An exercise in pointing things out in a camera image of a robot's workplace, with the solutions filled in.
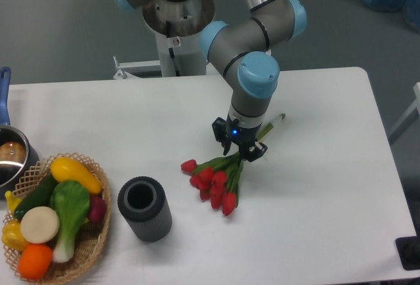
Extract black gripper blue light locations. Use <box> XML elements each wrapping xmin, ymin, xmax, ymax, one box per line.
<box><xmin>211</xmin><ymin>117</ymin><xmax>268</xmax><ymax>162</ymax></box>

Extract red tulip bouquet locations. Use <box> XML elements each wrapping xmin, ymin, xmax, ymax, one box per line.
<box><xmin>180</xmin><ymin>152</ymin><xmax>245</xmax><ymax>216</ymax></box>

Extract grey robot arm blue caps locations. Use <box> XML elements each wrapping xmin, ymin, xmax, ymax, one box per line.
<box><xmin>115</xmin><ymin>0</ymin><xmax>307</xmax><ymax>162</ymax></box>

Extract dark grey ribbed vase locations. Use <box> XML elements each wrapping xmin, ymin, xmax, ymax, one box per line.
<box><xmin>117</xmin><ymin>176</ymin><xmax>173</xmax><ymax>242</ymax></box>

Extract purple red radish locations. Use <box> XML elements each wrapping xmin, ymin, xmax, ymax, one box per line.
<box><xmin>87</xmin><ymin>195</ymin><xmax>107</xmax><ymax>223</ymax></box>

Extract yellow squash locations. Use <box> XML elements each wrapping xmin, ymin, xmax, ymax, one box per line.
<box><xmin>50</xmin><ymin>157</ymin><xmax>102</xmax><ymax>195</ymax></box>

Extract green bok choy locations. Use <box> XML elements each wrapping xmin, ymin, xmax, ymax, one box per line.
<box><xmin>50</xmin><ymin>180</ymin><xmax>90</xmax><ymax>263</ymax></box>

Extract woven wicker basket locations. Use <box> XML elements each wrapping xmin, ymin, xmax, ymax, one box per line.
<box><xmin>1</xmin><ymin>153</ymin><xmax>111</xmax><ymax>284</ymax></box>

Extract black device at table edge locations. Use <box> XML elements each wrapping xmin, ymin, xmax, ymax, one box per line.
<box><xmin>395</xmin><ymin>236</ymin><xmax>419</xmax><ymax>271</ymax></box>

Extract dark green cucumber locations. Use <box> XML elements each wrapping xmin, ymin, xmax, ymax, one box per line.
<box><xmin>13</xmin><ymin>173</ymin><xmax>58</xmax><ymax>221</ymax></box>

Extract cream round bun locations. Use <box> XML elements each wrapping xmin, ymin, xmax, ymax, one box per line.
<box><xmin>20</xmin><ymin>206</ymin><xmax>60</xmax><ymax>244</ymax></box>

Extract yellow banana tip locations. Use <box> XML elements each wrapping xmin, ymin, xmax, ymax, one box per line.
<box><xmin>5</xmin><ymin>190</ymin><xmax>22</xmax><ymax>213</ymax></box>

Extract orange fruit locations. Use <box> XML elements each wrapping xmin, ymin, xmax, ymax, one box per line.
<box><xmin>17</xmin><ymin>244</ymin><xmax>53</xmax><ymax>281</ymax></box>

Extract yellow bell pepper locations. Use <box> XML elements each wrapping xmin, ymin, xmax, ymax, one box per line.
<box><xmin>1</xmin><ymin>219</ymin><xmax>30</xmax><ymax>252</ymax></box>

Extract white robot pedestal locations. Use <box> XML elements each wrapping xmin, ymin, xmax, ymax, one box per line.
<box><xmin>142</xmin><ymin>0</ymin><xmax>215</xmax><ymax>77</ymax></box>

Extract metal base frame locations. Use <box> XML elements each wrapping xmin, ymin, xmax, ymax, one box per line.
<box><xmin>113</xmin><ymin>54</ymin><xmax>218</xmax><ymax>79</ymax></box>

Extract white furniture frame right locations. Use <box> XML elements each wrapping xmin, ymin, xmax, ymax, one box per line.
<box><xmin>388</xmin><ymin>82</ymin><xmax>419</xmax><ymax>145</ymax></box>

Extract blue handled saucepan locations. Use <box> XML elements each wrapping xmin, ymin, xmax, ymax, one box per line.
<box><xmin>1</xmin><ymin>66</ymin><xmax>39</xmax><ymax>200</ymax></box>

